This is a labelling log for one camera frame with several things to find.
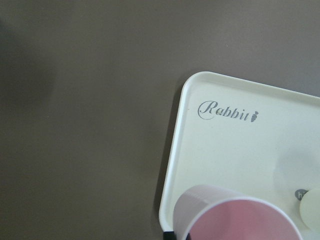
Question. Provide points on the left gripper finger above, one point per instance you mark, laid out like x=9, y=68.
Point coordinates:
x=168, y=232

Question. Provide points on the pink cup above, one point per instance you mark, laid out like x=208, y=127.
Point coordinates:
x=207, y=212

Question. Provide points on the cream yellow cup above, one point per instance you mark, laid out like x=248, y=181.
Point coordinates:
x=310, y=208

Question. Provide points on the cream rabbit tray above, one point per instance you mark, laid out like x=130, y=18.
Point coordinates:
x=256, y=139

